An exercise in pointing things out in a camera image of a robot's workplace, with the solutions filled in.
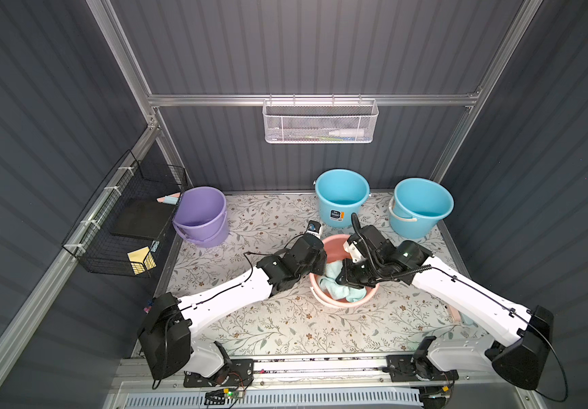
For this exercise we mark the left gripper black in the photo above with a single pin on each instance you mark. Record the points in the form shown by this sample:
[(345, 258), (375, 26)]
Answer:
[(317, 254)]

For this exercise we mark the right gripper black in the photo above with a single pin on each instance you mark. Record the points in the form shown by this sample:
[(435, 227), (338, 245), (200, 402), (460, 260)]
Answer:
[(354, 273)]

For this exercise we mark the pink plastic bucket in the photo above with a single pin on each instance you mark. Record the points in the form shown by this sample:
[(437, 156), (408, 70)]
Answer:
[(335, 252)]

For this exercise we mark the light green cloth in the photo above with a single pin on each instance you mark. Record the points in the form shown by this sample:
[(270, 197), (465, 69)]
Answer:
[(338, 292)]

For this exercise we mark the blue bucket with label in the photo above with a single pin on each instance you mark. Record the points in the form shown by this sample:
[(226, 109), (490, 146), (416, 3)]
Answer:
[(340, 193)]

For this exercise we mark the purple plastic bucket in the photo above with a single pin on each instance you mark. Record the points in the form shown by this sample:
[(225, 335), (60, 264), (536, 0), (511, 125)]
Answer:
[(201, 217)]

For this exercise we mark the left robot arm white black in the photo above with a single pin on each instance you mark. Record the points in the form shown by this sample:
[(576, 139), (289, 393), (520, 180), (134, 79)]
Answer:
[(169, 333)]

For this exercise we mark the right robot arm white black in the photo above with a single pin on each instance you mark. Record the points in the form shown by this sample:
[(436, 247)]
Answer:
[(518, 339)]

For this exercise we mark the white spray bottle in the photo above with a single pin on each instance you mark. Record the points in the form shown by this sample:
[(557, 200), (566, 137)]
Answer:
[(347, 134)]

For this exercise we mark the white ventilation grille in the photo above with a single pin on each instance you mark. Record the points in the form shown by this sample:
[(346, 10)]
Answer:
[(302, 398)]

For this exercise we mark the pastel card in basket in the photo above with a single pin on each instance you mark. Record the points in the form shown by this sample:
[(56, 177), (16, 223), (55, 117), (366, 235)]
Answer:
[(170, 199)]

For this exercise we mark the yellow sticky note pad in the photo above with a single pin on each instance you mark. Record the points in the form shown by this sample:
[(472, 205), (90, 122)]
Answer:
[(141, 260)]

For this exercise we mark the black box in basket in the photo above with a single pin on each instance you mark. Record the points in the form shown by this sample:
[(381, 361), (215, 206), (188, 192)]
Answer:
[(142, 219)]

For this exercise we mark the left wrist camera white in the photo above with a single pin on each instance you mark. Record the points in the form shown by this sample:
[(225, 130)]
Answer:
[(314, 228)]

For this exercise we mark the blue bucket white handle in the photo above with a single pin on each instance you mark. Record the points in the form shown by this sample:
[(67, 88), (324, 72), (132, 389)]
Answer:
[(417, 205)]

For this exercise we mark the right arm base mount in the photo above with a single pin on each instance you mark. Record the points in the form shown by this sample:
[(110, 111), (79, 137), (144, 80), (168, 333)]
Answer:
[(417, 366)]

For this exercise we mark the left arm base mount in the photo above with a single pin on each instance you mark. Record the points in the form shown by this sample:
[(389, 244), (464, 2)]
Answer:
[(211, 366)]

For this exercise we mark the white wire wall basket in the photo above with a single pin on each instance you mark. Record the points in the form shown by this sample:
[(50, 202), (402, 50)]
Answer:
[(309, 120)]

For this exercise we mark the black wire side basket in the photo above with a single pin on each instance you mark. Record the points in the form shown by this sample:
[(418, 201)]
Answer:
[(90, 241)]

